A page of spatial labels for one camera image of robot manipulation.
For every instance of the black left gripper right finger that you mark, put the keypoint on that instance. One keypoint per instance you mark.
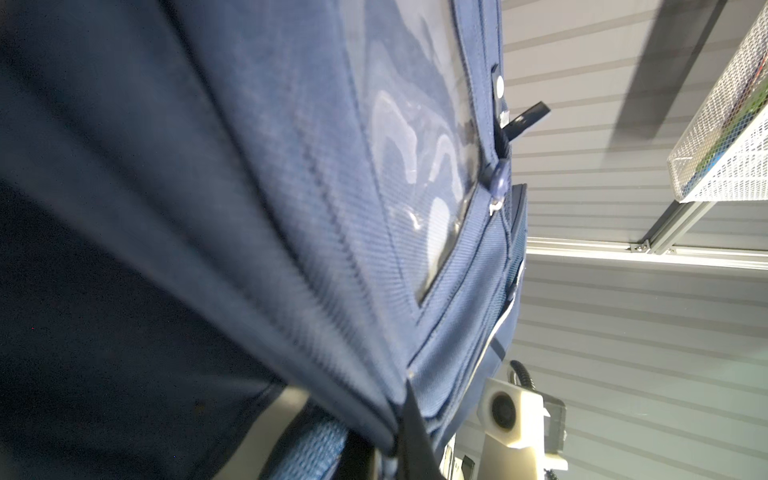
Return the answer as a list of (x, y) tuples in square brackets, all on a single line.
[(415, 457)]

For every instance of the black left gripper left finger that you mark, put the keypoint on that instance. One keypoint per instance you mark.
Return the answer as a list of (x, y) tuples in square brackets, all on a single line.
[(357, 460)]

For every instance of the navy blue student backpack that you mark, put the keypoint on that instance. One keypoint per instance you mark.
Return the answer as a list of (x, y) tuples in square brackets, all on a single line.
[(232, 231)]

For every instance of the white wire mesh basket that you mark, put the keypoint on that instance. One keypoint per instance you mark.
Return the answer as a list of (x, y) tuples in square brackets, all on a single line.
[(722, 155)]

